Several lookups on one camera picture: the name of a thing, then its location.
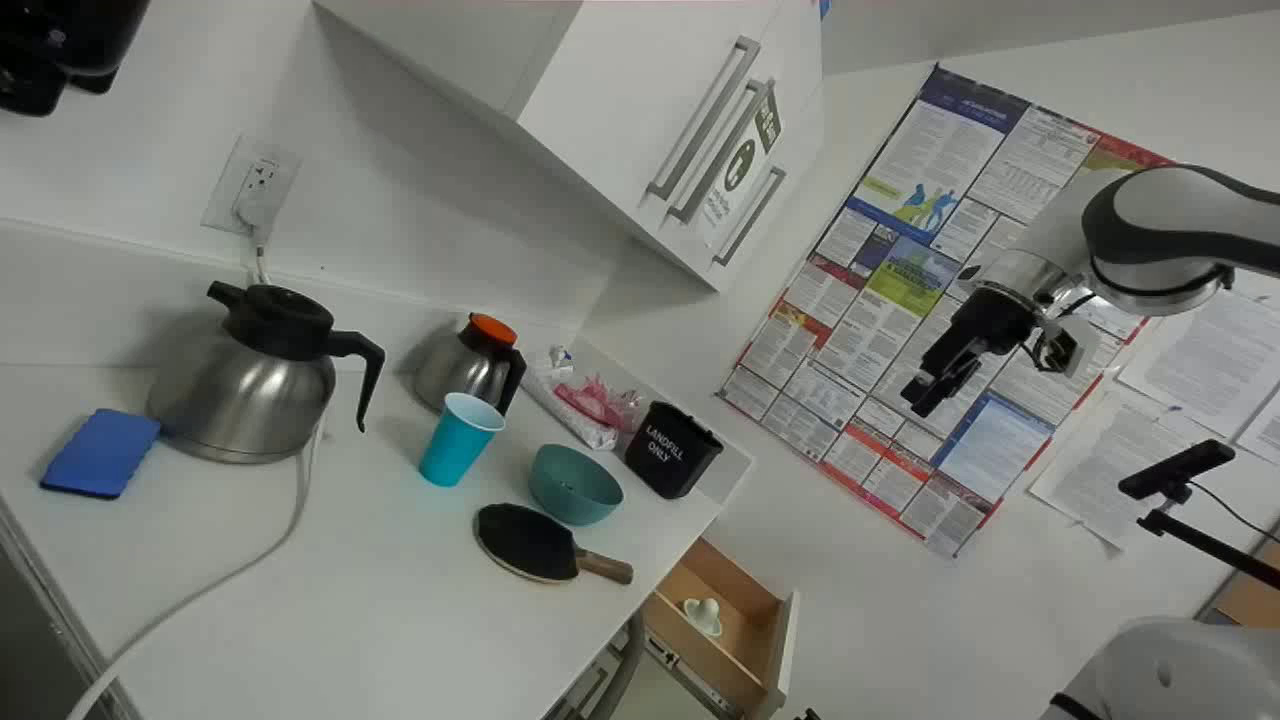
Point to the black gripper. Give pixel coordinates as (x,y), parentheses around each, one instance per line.
(992,321)

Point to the wooden drawer white front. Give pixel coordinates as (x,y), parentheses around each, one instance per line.
(751,607)

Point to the small white object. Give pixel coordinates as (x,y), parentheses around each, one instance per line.
(707,618)

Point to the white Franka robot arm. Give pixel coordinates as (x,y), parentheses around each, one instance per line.
(1173,223)

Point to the white printed paper sheet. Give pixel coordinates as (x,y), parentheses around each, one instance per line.
(1104,464)
(1213,361)

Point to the black plastic container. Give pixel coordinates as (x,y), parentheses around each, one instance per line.
(671,450)

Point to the green cabinet sticker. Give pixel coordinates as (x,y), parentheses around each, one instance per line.
(740,161)

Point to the clear plastic bag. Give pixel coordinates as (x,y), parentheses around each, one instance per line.
(593,402)

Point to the brown wooden board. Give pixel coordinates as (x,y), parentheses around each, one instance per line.
(1255,593)

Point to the teal bowl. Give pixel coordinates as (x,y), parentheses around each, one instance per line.
(572,485)

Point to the small steel carafe orange lid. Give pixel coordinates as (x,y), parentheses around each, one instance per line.
(454,366)

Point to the blue plastic cup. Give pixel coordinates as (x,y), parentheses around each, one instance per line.
(459,442)

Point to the large steel carafe black lid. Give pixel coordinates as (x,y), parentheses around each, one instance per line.
(240,402)

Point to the blue sponge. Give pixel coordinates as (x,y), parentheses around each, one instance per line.
(100,454)

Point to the black appliance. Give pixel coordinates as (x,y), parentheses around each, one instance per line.
(60,45)

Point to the large colourful wall poster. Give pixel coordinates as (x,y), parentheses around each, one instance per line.
(852,333)

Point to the black camera on stand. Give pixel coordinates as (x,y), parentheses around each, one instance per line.
(1173,471)

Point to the white wall cabinet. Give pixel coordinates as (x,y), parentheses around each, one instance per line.
(601,93)

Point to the white wall outlet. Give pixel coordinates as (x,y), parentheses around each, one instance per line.
(255,182)

